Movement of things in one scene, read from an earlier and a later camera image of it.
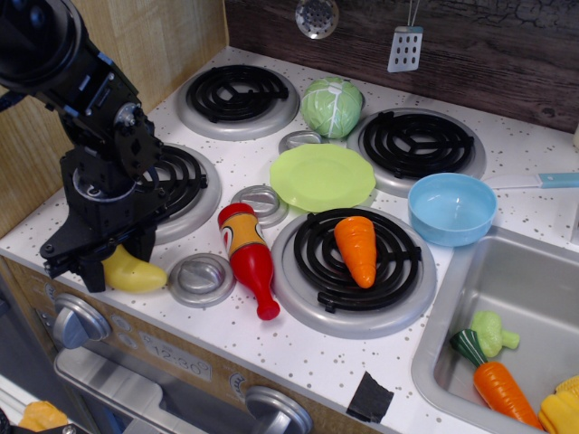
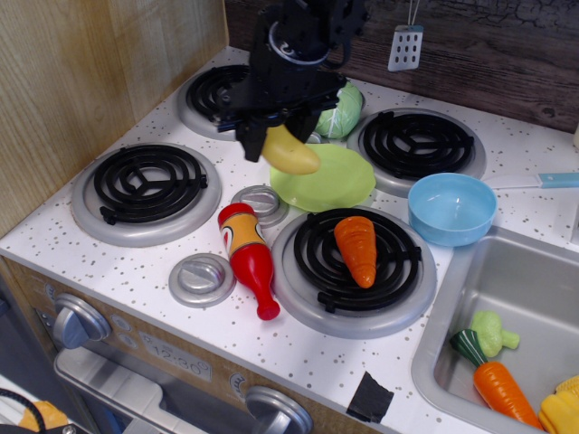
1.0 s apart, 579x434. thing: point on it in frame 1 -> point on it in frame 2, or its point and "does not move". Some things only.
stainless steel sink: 532,284 does not move
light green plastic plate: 310,177 does not move
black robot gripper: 106,204 -> 277,88
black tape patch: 371,401 does not move
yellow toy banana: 124,271 -> 289,154
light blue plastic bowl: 450,209 does not move
